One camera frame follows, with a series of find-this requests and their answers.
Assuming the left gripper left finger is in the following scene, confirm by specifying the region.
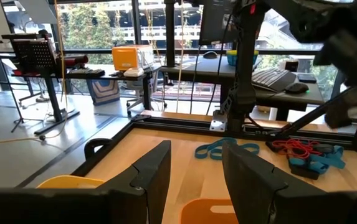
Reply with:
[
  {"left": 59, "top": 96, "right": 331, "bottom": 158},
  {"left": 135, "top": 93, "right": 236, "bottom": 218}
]
[{"left": 97, "top": 140, "right": 173, "bottom": 224}]

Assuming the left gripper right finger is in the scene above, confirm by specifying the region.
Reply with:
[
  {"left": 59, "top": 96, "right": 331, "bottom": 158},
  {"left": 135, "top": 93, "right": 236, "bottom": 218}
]
[{"left": 222, "top": 142, "right": 328, "bottom": 224}]

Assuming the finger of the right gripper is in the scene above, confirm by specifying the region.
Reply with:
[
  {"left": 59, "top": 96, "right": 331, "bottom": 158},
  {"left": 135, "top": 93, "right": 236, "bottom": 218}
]
[{"left": 323, "top": 88, "right": 357, "bottom": 130}]

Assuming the black rubber band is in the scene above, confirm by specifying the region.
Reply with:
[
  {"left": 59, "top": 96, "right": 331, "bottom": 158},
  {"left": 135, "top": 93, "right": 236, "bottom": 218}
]
[
  {"left": 289, "top": 164, "right": 321, "bottom": 180},
  {"left": 265, "top": 140, "right": 283, "bottom": 153},
  {"left": 313, "top": 142, "right": 335, "bottom": 153}
]

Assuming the dark phone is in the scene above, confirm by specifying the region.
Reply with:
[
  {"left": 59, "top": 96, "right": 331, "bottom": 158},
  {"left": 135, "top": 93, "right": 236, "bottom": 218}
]
[{"left": 297, "top": 73, "right": 318, "bottom": 84}]

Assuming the black computer mouse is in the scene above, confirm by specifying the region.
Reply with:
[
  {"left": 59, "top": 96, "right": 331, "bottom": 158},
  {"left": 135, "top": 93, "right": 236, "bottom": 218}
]
[
  {"left": 202, "top": 50, "right": 219, "bottom": 60},
  {"left": 283, "top": 82, "right": 310, "bottom": 95}
]

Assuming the orange plastic basket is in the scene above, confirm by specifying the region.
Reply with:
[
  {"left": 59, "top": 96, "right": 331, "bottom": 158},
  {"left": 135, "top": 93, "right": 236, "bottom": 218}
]
[{"left": 179, "top": 198, "right": 239, "bottom": 224}]

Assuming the dark mug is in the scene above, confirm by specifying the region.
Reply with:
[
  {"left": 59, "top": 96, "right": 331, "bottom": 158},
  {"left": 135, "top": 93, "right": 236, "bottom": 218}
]
[{"left": 285, "top": 58, "right": 300, "bottom": 73}]

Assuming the office chair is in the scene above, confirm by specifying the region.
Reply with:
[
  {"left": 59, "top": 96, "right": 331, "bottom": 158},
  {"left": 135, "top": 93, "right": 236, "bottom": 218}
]
[{"left": 125, "top": 77, "right": 154, "bottom": 116}]

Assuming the grey keyboard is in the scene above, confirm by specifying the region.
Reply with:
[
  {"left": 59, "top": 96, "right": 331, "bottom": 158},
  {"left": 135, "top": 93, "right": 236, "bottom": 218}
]
[{"left": 251, "top": 68, "right": 297, "bottom": 93}]

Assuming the yellow plastic basket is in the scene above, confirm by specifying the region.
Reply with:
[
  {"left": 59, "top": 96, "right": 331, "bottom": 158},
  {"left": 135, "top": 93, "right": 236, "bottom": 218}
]
[{"left": 36, "top": 175, "right": 105, "bottom": 190}]

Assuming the blue white striped box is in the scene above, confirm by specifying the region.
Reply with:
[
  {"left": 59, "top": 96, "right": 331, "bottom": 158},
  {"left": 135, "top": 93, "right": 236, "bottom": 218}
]
[{"left": 86, "top": 79, "right": 121, "bottom": 106}]

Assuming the small white device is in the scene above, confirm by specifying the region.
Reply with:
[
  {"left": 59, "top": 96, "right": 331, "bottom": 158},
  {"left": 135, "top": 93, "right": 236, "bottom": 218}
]
[{"left": 123, "top": 67, "right": 145, "bottom": 78}]

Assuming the black standing desk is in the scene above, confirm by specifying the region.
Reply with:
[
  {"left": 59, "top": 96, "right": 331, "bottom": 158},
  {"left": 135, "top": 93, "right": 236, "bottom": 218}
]
[{"left": 11, "top": 62, "right": 163, "bottom": 111}]

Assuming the orange box device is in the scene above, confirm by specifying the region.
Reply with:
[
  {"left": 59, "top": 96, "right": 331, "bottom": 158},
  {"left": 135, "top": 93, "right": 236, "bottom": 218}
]
[{"left": 112, "top": 45, "right": 155, "bottom": 72}]

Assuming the black keyboard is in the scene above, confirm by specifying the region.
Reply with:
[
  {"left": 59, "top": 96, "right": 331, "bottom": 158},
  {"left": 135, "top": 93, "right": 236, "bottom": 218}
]
[{"left": 68, "top": 68, "right": 106, "bottom": 79}]

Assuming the red cylinder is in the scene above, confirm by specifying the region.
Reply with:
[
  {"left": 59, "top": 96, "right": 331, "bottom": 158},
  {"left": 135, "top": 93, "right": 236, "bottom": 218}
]
[{"left": 62, "top": 55, "right": 90, "bottom": 68}]

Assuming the black monitor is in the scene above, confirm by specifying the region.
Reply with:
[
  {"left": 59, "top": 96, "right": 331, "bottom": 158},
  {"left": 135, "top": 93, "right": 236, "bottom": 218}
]
[{"left": 198, "top": 0, "right": 240, "bottom": 46}]

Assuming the black tripod stand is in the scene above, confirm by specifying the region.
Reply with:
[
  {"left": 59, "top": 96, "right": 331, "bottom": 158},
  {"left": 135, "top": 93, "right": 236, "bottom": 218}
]
[{"left": 0, "top": 0, "right": 45, "bottom": 134}]

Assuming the black window pillar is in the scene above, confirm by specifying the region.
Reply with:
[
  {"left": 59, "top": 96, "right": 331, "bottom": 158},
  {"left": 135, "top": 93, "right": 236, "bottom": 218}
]
[{"left": 164, "top": 0, "right": 176, "bottom": 68}]

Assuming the black perforated stand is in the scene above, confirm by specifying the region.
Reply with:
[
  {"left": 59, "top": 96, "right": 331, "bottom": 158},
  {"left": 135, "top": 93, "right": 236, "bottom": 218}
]
[{"left": 1, "top": 32, "right": 81, "bottom": 136}]

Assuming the black aluminium table frame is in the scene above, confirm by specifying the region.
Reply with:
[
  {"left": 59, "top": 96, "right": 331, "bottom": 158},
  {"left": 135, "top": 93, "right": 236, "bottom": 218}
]
[{"left": 72, "top": 86, "right": 357, "bottom": 178}]

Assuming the silver mounting bracket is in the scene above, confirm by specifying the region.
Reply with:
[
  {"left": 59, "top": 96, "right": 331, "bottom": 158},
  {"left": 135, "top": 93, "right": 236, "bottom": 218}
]
[{"left": 209, "top": 110, "right": 229, "bottom": 133}]

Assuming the black frame handle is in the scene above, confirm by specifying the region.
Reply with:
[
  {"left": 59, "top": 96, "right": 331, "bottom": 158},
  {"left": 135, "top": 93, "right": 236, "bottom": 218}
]
[{"left": 83, "top": 138, "right": 113, "bottom": 161}]

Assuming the yellowish floor cable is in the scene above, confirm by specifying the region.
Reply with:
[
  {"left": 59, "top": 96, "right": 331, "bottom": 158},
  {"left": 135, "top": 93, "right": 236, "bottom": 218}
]
[{"left": 0, "top": 132, "right": 67, "bottom": 146}]

